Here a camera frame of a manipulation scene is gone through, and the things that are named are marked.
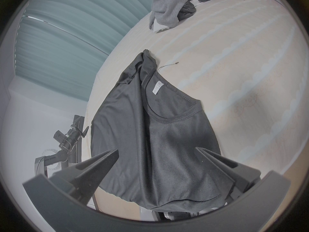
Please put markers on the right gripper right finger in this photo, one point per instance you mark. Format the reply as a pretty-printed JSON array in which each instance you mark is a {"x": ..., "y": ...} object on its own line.
[{"x": 239, "y": 175}]

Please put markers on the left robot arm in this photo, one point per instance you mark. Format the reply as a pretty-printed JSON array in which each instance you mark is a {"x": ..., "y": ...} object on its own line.
[{"x": 68, "y": 138}]

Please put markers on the bed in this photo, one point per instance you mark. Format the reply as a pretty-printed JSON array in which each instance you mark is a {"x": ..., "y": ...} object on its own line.
[{"x": 241, "y": 69}]

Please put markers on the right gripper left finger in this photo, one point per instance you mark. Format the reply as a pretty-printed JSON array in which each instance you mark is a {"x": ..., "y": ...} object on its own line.
[{"x": 89, "y": 175}]

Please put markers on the blue-green curtain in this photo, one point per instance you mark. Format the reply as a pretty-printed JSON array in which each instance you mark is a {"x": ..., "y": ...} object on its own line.
[
  {"x": 60, "y": 64},
  {"x": 96, "y": 6}
]

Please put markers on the pile of clothes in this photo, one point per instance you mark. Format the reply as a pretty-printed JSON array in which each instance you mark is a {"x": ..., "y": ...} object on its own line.
[{"x": 166, "y": 6}]

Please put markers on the black T-shirt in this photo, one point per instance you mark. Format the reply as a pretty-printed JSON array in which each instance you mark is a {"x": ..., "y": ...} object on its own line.
[{"x": 164, "y": 141}]

